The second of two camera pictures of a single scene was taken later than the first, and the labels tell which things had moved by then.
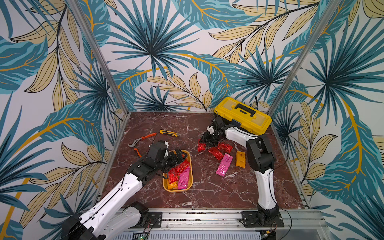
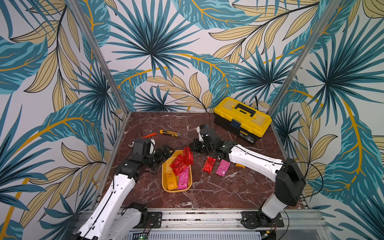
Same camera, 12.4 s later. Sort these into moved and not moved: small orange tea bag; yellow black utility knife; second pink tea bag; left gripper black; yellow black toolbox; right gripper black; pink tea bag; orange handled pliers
Moved: right gripper black; left gripper black
Not moved: orange handled pliers; yellow black utility knife; second pink tea bag; small orange tea bag; yellow black toolbox; pink tea bag
